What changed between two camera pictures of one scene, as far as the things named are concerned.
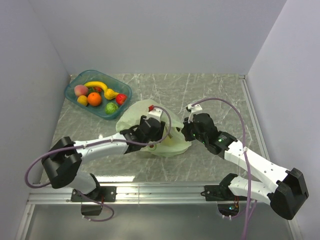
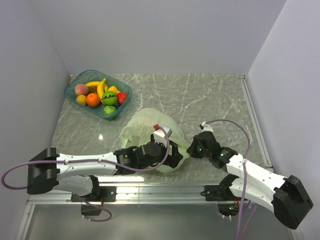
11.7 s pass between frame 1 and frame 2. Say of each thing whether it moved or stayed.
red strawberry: stayed
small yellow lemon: stayed
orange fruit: stayed
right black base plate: stayed
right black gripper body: moved
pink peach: stayed
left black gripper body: moved
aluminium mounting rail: stayed
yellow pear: moved
